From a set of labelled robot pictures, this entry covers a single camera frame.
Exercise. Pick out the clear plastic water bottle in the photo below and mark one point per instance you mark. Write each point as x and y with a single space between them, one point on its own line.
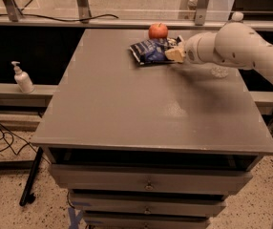
222 72

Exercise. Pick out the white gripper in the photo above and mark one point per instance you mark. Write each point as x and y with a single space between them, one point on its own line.
192 52

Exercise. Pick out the bottom grey drawer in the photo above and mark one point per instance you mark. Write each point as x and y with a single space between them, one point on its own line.
126 221

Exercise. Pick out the grey drawer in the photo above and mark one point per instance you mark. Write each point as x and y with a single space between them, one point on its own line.
147 205
126 221
133 179

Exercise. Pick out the grey drawer cabinet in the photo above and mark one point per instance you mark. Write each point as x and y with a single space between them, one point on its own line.
109 111

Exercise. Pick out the top grey drawer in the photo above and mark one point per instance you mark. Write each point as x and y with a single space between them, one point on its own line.
133 179

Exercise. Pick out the black floor stand bar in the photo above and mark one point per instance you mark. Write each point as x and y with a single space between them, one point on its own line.
27 195

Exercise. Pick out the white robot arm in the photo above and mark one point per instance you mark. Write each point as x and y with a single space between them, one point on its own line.
238 46

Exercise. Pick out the blue Kettle chip bag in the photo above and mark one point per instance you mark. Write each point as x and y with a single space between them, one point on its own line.
151 51

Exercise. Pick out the grey metal railing frame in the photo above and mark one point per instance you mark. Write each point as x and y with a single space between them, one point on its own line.
135 14

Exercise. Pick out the middle grey drawer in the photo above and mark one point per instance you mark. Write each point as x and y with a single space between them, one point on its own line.
147 205

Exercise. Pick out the white pump dispenser bottle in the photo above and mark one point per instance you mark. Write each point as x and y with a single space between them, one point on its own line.
22 79

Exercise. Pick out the red apple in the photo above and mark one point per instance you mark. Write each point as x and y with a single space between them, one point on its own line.
158 30

